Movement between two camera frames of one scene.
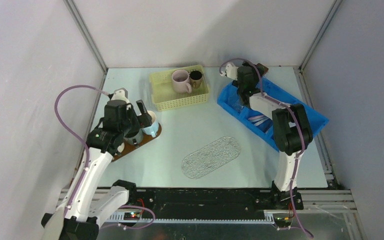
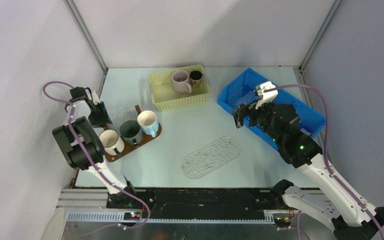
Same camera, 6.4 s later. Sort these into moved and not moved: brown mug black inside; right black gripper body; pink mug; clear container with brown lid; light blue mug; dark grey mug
Moved: right black gripper body; clear container with brown lid
Not moved: light blue mug; pink mug; brown mug black inside; dark grey mug
